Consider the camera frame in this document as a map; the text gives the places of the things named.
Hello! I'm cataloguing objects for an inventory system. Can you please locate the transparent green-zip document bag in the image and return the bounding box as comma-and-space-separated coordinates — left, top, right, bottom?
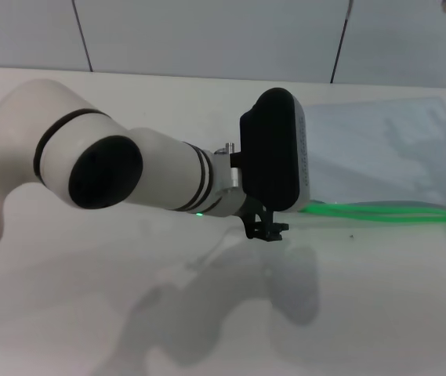
296, 96, 446, 225

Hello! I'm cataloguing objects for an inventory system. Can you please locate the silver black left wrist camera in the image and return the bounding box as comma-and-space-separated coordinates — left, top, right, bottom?
239, 87, 312, 215

